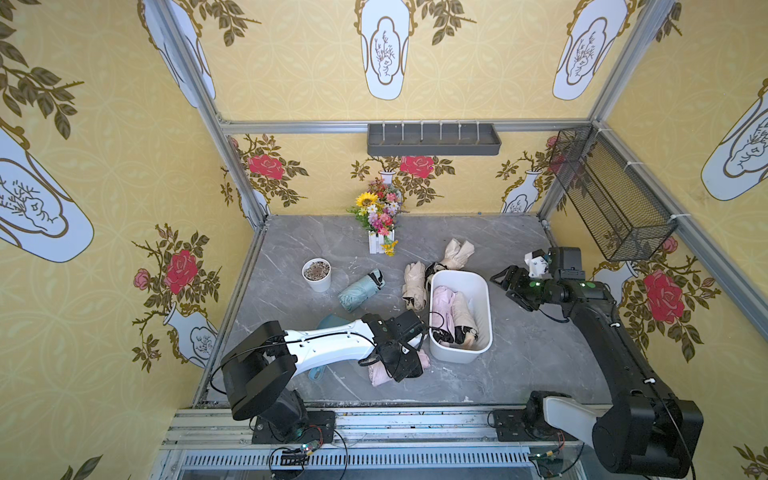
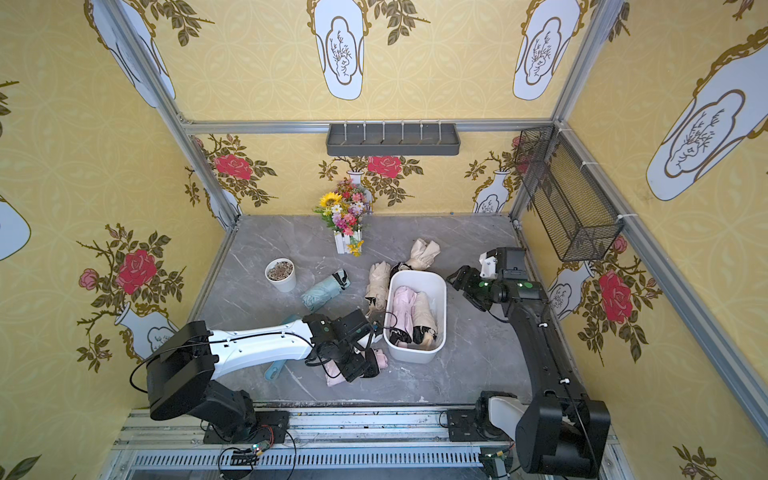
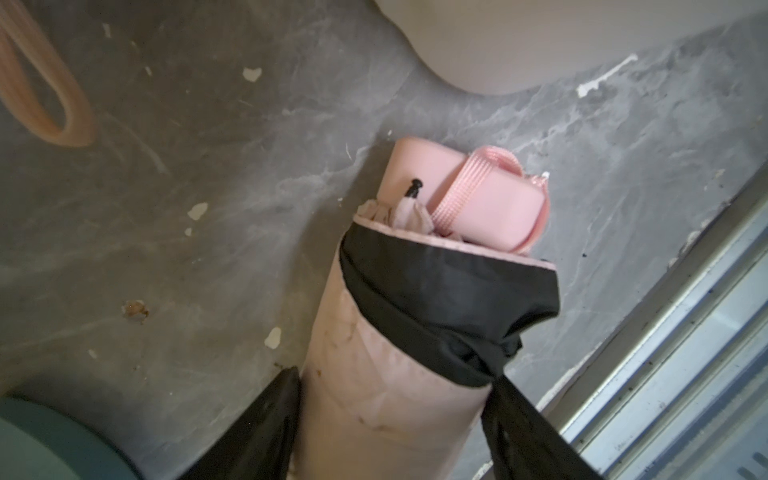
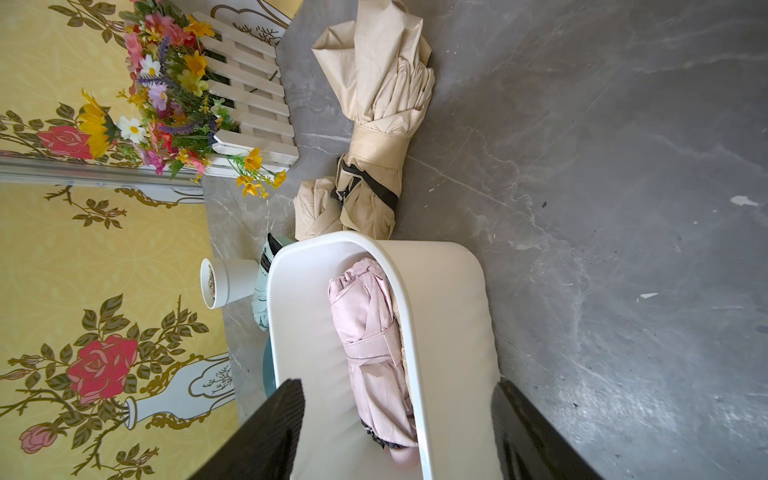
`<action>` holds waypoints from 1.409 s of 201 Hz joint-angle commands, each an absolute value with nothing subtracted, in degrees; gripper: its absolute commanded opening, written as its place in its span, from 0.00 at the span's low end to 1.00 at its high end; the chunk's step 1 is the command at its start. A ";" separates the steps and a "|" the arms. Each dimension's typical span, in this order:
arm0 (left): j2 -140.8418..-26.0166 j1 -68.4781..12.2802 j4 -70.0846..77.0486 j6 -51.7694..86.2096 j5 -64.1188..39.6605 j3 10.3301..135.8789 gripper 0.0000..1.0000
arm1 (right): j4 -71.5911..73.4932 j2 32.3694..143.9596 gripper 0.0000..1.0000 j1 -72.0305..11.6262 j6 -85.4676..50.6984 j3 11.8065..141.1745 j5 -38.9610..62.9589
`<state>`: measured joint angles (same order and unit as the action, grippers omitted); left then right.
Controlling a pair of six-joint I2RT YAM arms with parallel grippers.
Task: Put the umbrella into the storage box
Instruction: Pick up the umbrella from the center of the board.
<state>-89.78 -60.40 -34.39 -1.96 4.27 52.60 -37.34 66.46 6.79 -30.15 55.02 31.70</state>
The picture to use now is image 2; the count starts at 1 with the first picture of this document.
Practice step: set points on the cream umbrella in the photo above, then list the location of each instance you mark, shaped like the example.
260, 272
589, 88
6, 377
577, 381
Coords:
377, 290

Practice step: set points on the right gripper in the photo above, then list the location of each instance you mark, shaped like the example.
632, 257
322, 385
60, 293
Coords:
465, 285

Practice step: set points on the teal hand mirror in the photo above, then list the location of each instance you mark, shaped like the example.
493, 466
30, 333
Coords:
274, 370

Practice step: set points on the pink umbrella front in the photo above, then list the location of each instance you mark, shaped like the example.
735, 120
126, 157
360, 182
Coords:
378, 360

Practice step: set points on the white cup with pebbles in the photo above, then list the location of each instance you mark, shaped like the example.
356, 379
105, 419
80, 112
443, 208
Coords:
281, 274

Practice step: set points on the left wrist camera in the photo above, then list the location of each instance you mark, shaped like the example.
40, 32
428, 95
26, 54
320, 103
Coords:
354, 328

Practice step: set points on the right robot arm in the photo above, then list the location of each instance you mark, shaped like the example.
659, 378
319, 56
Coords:
562, 431

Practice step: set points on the teal umbrella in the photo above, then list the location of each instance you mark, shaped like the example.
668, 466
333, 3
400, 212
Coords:
327, 289

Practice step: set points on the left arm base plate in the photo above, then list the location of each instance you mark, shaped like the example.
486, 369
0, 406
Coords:
270, 426

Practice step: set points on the grey wall shelf rack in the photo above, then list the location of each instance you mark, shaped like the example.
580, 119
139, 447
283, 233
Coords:
393, 138

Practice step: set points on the beige folded umbrella back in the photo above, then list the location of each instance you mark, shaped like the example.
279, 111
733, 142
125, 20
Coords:
423, 254

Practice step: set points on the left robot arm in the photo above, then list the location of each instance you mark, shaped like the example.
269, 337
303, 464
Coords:
183, 373

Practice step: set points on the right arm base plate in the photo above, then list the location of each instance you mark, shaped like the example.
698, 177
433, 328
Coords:
468, 425

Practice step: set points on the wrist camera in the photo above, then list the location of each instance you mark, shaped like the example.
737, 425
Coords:
354, 328
504, 263

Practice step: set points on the black wire mesh basket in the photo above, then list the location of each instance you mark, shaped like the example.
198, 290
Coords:
580, 221

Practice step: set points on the white plastic storage box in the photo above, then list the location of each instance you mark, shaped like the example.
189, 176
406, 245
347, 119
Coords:
429, 316

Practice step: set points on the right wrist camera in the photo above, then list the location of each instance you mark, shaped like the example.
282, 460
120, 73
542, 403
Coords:
504, 263

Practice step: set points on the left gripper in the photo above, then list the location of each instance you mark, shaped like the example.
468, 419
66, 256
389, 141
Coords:
365, 363

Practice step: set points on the flower bouquet in vase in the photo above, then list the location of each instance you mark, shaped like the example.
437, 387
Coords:
342, 210

